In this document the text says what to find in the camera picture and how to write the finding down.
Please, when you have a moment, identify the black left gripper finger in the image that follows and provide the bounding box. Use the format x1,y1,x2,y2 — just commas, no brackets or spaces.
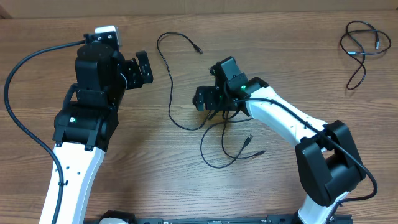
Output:
136,50,151,72
142,70,154,84

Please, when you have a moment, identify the black usb cable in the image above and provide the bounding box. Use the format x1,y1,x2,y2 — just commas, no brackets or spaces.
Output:
200,108,267,169
155,31,231,131
338,20,392,91

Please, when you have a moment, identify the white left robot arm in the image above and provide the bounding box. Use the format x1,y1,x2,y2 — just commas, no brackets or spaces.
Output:
39,42,153,223

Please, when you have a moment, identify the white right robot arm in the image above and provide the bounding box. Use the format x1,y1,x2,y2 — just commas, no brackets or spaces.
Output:
193,57,366,223

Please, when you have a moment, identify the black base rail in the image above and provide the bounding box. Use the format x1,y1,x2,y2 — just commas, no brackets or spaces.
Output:
83,210,354,224

